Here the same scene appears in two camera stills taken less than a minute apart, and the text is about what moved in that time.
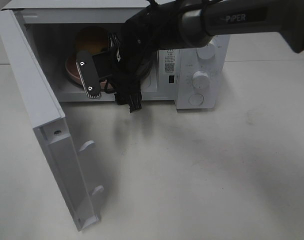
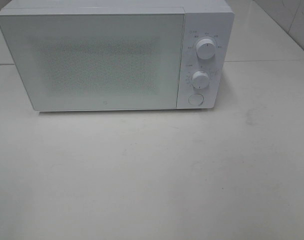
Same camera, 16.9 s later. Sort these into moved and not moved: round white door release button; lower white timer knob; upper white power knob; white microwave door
Moved: white microwave door
Not moved: upper white power knob; round white door release button; lower white timer knob
